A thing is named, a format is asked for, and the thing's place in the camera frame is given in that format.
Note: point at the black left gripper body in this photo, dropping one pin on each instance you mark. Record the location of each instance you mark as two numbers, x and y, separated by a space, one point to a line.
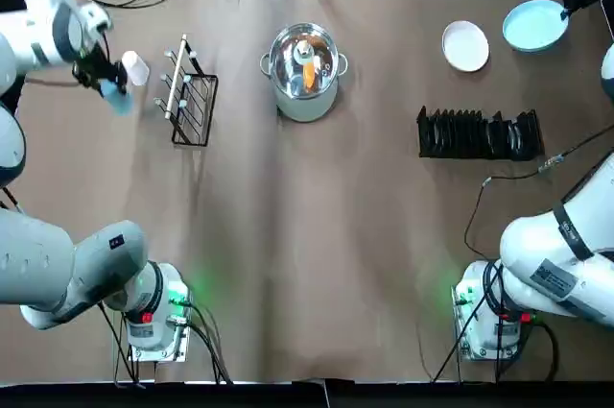
91 72

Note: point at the light blue cup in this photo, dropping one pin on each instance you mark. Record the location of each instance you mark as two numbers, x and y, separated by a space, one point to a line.
119 102

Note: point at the white cup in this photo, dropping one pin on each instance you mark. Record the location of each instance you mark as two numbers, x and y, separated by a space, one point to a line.
136 67

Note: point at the light blue round plate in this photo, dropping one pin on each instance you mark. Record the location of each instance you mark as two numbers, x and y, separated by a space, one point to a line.
535 26

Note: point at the white round plate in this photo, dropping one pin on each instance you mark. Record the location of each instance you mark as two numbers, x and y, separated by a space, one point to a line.
465 45

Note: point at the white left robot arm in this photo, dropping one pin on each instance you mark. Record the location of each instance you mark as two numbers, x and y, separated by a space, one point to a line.
33 254

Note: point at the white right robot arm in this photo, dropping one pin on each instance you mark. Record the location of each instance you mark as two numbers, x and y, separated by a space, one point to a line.
551 245

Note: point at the black slotted drying rack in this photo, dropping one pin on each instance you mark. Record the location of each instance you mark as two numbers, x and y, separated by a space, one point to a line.
479 136

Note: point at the glass pot lid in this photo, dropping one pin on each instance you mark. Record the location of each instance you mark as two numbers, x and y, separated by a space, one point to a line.
288 67

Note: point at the orange carrot toy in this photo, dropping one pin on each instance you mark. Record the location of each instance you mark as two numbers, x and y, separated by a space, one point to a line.
310 78

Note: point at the pale green cooking pot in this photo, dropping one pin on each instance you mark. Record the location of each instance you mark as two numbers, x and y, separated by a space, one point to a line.
307 108

